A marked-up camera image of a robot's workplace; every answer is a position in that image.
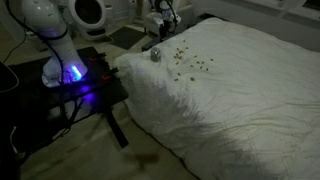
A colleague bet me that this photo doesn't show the black robot table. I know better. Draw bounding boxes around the black robot table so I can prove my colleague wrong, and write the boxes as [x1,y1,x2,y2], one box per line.
[0,45,130,158]

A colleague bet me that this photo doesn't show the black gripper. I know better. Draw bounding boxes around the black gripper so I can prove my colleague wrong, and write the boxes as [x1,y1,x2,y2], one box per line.
[158,16,170,40]

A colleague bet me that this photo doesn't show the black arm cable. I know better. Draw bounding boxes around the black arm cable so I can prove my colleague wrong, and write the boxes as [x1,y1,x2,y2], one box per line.
[5,0,68,86]

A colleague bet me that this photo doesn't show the round white appliance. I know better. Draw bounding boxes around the round white appliance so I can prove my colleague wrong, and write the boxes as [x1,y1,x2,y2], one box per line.
[68,0,109,42]

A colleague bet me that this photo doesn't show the white cable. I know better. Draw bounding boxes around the white cable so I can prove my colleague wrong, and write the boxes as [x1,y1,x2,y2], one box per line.
[0,61,20,94]

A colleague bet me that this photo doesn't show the black clamp red handle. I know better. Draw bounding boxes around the black clamp red handle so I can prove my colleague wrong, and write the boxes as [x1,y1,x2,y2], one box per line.
[99,67,120,83]
[87,52,108,66]

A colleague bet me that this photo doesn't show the pale storage box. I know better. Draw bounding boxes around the pale storage box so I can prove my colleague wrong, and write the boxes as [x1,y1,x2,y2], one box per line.
[179,3,196,34]

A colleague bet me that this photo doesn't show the white quilted duvet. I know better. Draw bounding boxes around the white quilted duvet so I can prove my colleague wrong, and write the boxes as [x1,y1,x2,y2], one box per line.
[113,16,320,180]

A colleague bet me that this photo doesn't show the black floor cable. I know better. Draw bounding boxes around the black floor cable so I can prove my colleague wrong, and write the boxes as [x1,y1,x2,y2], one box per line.
[2,31,28,64]

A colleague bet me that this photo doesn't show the dark floor mat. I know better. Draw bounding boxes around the dark floor mat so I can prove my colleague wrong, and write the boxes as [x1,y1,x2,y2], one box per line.
[108,25,149,51]

